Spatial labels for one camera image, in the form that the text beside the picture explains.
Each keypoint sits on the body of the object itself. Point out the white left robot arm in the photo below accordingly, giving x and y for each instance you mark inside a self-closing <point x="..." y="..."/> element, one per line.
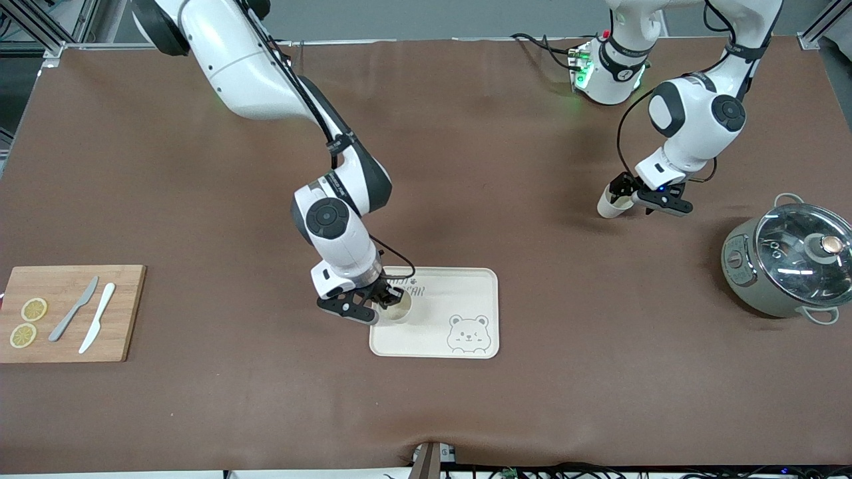
<point x="692" y="126"/>

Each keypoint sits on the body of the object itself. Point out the white plastic cup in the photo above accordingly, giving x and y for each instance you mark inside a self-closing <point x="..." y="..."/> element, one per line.
<point x="401" y="311"/>
<point x="607" y="207"/>

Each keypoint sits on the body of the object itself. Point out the grey-green electric cooking pot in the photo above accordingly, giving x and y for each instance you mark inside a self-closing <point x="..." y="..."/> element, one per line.
<point x="745" y="279"/>

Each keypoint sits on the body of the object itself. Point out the aluminium frame profile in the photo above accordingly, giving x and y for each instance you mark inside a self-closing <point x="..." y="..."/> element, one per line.
<point x="40" y="30"/>

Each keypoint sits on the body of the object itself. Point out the glass pot lid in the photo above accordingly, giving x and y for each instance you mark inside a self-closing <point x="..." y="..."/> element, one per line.
<point x="799" y="253"/>

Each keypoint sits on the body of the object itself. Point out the lemon slice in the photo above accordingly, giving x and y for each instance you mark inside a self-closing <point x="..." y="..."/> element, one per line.
<point x="22" y="335"/>
<point x="34" y="309"/>

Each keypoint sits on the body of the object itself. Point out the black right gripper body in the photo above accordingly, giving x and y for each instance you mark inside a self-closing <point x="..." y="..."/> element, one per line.
<point x="381" y="291"/>

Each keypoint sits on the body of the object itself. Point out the white plastic knife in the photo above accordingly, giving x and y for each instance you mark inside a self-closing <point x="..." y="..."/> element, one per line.
<point x="98" y="318"/>

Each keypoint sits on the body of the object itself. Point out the bamboo cutting board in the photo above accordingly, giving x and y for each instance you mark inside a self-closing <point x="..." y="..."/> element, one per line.
<point x="66" y="332"/>

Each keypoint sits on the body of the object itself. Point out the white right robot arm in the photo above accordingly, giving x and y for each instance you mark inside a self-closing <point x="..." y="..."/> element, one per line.
<point x="266" y="73"/>

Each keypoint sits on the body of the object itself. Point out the grey plastic knife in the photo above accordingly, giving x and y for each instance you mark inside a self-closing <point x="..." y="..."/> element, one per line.
<point x="73" y="311"/>

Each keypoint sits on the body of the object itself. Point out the cream bear print tray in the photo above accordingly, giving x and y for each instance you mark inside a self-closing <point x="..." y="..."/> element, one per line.
<point x="439" y="326"/>

